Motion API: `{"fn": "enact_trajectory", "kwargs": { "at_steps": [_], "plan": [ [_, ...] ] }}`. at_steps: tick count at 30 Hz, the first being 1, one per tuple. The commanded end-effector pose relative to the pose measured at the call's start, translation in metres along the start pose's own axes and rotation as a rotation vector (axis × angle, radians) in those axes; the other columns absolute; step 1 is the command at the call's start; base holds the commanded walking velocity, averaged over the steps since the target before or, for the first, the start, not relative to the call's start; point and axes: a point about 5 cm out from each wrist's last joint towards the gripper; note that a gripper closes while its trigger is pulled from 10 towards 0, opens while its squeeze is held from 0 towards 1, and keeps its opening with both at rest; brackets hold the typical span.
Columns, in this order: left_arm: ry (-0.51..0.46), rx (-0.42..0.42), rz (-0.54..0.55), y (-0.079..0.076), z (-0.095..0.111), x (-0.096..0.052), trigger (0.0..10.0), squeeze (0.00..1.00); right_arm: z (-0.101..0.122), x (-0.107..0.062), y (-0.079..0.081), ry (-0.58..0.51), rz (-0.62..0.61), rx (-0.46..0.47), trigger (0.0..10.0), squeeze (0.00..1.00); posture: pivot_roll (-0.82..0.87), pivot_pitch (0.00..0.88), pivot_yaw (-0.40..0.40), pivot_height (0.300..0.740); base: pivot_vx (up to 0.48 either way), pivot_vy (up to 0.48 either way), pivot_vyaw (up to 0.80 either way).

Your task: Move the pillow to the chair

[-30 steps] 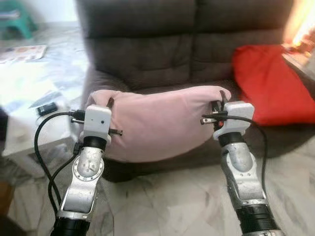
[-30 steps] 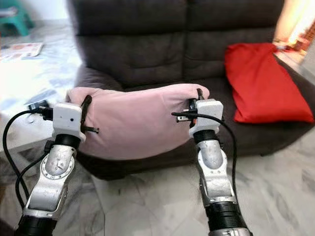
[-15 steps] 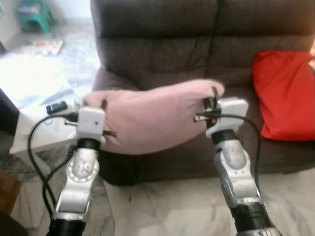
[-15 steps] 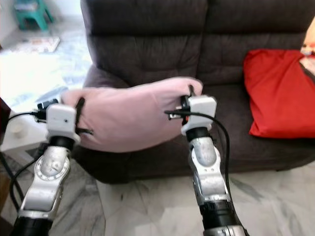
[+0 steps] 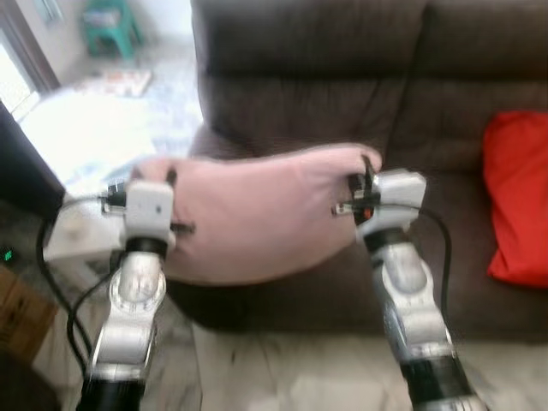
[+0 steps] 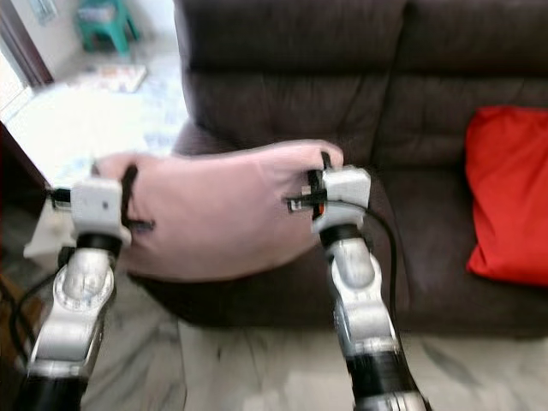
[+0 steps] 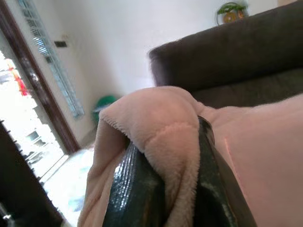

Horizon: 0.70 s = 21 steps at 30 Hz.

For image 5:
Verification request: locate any pink pillow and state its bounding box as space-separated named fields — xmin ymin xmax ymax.
xmin=128 ymin=143 xmax=384 ymax=286

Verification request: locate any red pillow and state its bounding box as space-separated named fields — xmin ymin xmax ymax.
xmin=482 ymin=110 xmax=548 ymax=288

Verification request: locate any white side table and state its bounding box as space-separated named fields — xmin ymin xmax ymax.
xmin=43 ymin=193 xmax=129 ymax=266

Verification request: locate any dark brown fabric sofa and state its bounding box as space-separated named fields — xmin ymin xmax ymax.
xmin=167 ymin=0 xmax=548 ymax=343

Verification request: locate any white board with colourful stickers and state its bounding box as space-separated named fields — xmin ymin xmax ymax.
xmin=81 ymin=68 xmax=153 ymax=97

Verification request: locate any dark wooden cabinet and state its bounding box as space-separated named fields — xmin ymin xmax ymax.
xmin=0 ymin=103 xmax=68 ymax=223

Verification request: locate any power strip with green light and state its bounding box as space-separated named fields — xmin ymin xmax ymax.
xmin=0 ymin=244 xmax=22 ymax=266

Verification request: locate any brown cardboard box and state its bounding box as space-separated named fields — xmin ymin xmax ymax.
xmin=0 ymin=265 xmax=57 ymax=365

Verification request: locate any teal plastic stool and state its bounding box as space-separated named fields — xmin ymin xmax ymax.
xmin=81 ymin=0 xmax=142 ymax=59

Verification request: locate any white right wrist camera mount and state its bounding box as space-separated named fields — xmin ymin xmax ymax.
xmin=354 ymin=170 xmax=427 ymax=238

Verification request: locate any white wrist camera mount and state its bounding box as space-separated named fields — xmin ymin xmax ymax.
xmin=122 ymin=180 xmax=176 ymax=249
xmin=354 ymin=170 xmax=427 ymax=238

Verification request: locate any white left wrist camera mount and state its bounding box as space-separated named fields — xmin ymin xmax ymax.
xmin=122 ymin=180 xmax=176 ymax=249

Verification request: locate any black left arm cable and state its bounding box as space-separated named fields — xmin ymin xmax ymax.
xmin=34 ymin=193 xmax=129 ymax=378

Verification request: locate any dark brown door frame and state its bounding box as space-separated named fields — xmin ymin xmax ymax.
xmin=0 ymin=9 xmax=61 ymax=95

